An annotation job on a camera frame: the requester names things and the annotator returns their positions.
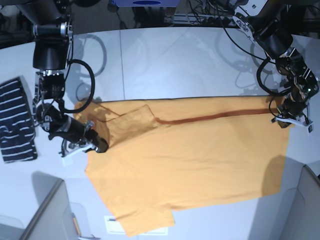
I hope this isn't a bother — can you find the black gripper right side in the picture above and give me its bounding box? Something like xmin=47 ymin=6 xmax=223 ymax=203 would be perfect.
xmin=44 ymin=109 xmax=109 ymax=166

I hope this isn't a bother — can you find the grey bin right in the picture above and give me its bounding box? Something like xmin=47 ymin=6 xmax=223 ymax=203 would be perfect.
xmin=247 ymin=165 xmax=320 ymax=240

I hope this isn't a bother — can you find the grey bin left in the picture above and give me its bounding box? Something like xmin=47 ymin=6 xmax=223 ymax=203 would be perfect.
xmin=0 ymin=177 xmax=101 ymax=240

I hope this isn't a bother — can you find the white paper label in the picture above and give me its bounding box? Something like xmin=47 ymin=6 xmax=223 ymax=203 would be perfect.
xmin=104 ymin=216 xmax=169 ymax=236

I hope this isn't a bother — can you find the navy white striped garment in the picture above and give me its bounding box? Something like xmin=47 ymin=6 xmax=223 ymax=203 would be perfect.
xmin=0 ymin=77 xmax=38 ymax=163

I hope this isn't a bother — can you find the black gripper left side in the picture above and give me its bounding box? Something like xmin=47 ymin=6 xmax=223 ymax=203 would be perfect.
xmin=271 ymin=96 xmax=313 ymax=133

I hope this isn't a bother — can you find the aluminium frame rail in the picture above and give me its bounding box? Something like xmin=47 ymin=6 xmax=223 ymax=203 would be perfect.
xmin=164 ymin=13 xmax=222 ymax=28

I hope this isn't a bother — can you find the yellow-orange T-shirt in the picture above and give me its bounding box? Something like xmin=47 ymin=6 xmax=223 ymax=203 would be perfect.
xmin=74 ymin=96 xmax=290 ymax=237

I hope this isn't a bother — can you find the grey bin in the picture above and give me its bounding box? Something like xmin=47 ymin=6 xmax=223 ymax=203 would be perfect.
xmin=247 ymin=165 xmax=320 ymax=240
xmin=0 ymin=177 xmax=101 ymax=240

